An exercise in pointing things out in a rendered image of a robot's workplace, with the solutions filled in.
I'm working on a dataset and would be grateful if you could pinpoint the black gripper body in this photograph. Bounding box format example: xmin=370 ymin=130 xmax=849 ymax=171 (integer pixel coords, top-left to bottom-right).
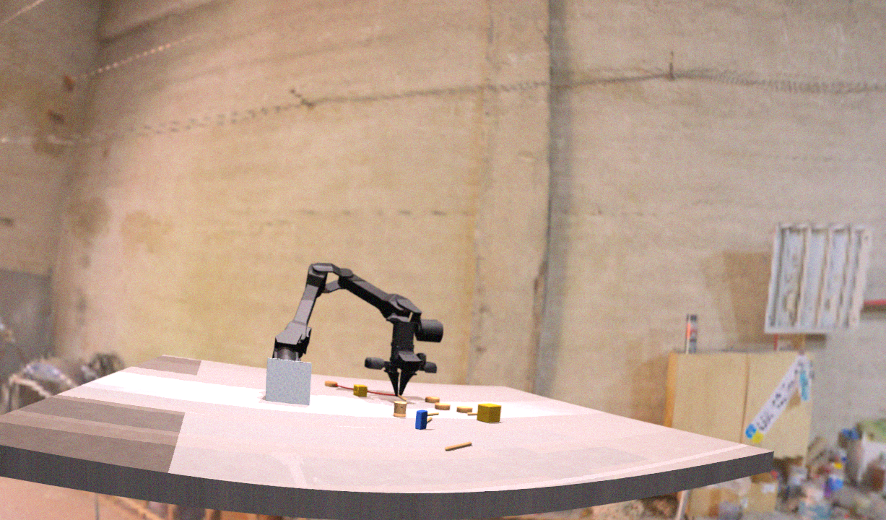
xmin=365 ymin=339 xmax=437 ymax=373

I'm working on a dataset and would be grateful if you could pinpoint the orange square block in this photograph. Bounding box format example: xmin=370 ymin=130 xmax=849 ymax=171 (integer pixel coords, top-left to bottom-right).
xmin=477 ymin=404 xmax=502 ymax=423

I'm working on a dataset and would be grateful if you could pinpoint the blue rectangular block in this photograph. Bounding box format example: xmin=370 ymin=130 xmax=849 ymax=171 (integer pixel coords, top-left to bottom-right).
xmin=415 ymin=409 xmax=428 ymax=430

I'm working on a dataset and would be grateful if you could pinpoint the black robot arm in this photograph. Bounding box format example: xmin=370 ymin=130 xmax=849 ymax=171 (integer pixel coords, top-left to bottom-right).
xmin=272 ymin=263 xmax=443 ymax=372

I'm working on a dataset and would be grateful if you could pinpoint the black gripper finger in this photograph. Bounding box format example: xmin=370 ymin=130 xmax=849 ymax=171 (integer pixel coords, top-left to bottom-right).
xmin=399 ymin=371 xmax=417 ymax=396
xmin=384 ymin=370 xmax=400 ymax=397

